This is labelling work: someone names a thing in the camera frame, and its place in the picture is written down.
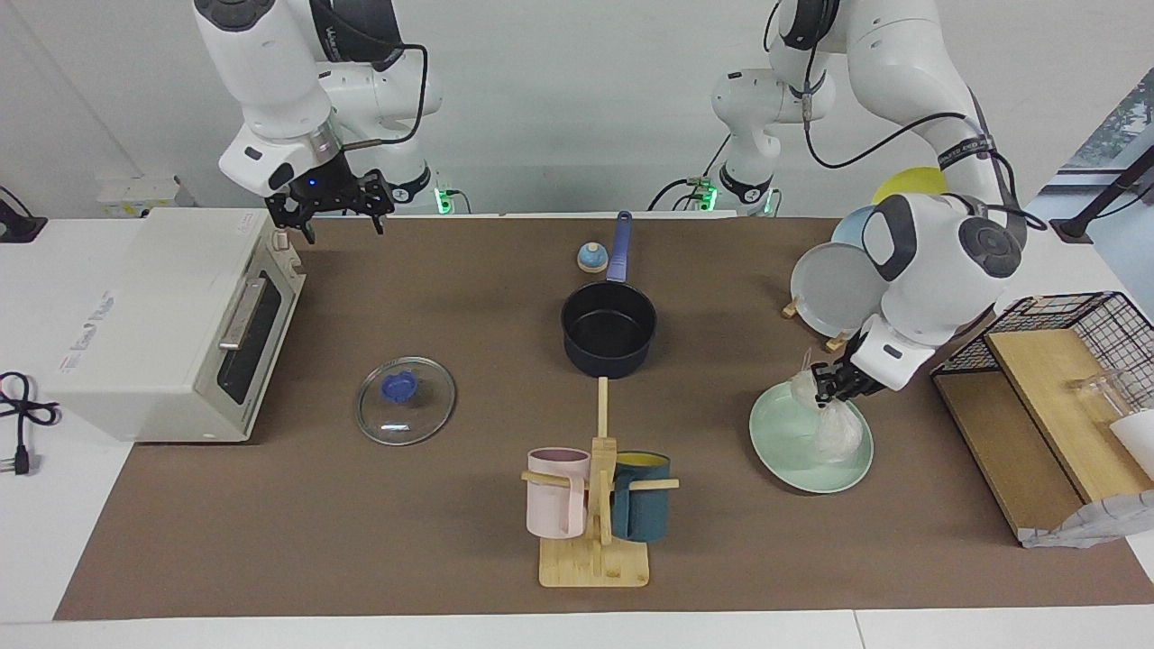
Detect grey plate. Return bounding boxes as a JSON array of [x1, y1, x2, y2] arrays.
[[791, 242, 890, 340]]

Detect clear glass cup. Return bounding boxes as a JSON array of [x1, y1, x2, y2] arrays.
[[1070, 368, 1140, 425]]

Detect wooden plate rack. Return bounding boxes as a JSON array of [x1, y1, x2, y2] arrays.
[[781, 297, 854, 355]]

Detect yellow plate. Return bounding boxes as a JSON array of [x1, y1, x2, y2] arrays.
[[871, 165, 950, 207]]

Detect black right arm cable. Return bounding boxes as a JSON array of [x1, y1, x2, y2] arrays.
[[311, 0, 430, 151]]

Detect beige toaster oven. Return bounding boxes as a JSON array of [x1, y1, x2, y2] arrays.
[[56, 207, 307, 445]]

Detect dark teal mug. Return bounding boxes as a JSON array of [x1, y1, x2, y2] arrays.
[[611, 451, 673, 544]]

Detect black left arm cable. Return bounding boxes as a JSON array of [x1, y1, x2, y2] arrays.
[[765, 0, 1047, 235]]

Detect dark pot with blue handle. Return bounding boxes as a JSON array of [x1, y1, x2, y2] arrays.
[[560, 210, 659, 380]]

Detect black right arm strap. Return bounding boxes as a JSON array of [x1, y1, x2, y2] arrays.
[[311, 0, 404, 71]]

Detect wooden mug tree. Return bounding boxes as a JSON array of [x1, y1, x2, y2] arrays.
[[521, 377, 681, 590]]

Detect wooden shelf with wire mesh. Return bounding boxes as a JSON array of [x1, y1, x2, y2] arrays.
[[931, 291, 1154, 549]]

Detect grey marbled panel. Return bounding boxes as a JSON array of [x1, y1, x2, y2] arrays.
[[1019, 491, 1154, 550]]

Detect white cup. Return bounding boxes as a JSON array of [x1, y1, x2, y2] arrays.
[[1109, 410, 1154, 480]]

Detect black arm strap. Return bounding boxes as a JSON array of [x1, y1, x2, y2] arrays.
[[938, 133, 1000, 169], [311, 0, 404, 71]]

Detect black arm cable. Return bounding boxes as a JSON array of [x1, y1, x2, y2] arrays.
[[765, 0, 1047, 235], [311, 0, 430, 151]]

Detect black left arm strap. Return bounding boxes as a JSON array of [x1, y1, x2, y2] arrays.
[[938, 133, 1000, 169]]

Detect black clamp base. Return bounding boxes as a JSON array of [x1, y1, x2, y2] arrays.
[[0, 185, 49, 245]]

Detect black power cord with plug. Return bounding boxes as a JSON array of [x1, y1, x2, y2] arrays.
[[0, 371, 61, 478]]

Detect light blue plate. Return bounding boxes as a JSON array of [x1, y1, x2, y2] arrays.
[[829, 206, 881, 255]]

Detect light green plate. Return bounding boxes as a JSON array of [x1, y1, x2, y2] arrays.
[[749, 379, 875, 495]]

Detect glass lid with blue knob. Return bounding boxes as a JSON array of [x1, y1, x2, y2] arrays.
[[355, 356, 457, 448]]

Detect brown table mat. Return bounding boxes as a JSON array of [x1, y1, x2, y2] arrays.
[[54, 216, 1154, 622]]

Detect clear vermicelli bag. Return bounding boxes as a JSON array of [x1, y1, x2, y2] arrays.
[[791, 347, 867, 466]]

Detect pink mug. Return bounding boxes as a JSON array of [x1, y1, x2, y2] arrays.
[[526, 448, 592, 541]]

